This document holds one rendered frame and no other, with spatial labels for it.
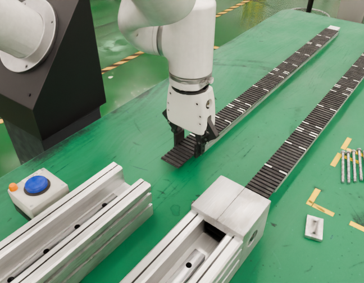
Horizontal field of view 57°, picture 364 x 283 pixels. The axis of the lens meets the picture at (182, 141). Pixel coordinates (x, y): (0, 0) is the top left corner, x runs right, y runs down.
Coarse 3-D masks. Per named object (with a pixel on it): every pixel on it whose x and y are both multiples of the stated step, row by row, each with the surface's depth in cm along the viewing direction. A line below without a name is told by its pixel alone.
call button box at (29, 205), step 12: (24, 180) 64; (48, 180) 64; (60, 180) 65; (12, 192) 62; (24, 192) 62; (48, 192) 62; (60, 192) 63; (24, 204) 60; (36, 204) 60; (48, 204) 62; (24, 216) 64; (36, 216) 60
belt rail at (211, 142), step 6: (318, 48) 125; (312, 54) 120; (306, 60) 117; (300, 66) 114; (294, 72) 112; (288, 78) 109; (270, 90) 101; (264, 96) 98; (258, 102) 96; (252, 108) 94; (246, 114) 92; (234, 120) 87; (240, 120) 90; (228, 126) 87; (222, 132) 84; (216, 138) 82; (210, 144) 81
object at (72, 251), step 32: (96, 192) 61; (128, 192) 59; (32, 224) 53; (64, 224) 57; (96, 224) 53; (128, 224) 60; (0, 256) 49; (32, 256) 54; (64, 256) 49; (96, 256) 56
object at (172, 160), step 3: (162, 156) 74; (165, 156) 75; (168, 156) 74; (171, 156) 74; (162, 159) 74; (165, 159) 74; (168, 159) 73; (171, 159) 74; (174, 159) 73; (177, 159) 73; (168, 162) 73; (171, 162) 73; (174, 162) 73; (177, 162) 73; (180, 162) 73; (174, 165) 72; (177, 165) 72; (180, 165) 72
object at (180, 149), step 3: (177, 144) 77; (174, 147) 77; (177, 147) 77; (180, 147) 77; (183, 147) 76; (177, 150) 76; (180, 150) 76; (183, 150) 76; (186, 150) 76; (189, 150) 76; (183, 153) 75; (186, 153) 75; (189, 153) 75; (192, 153) 75; (186, 156) 75; (189, 156) 74
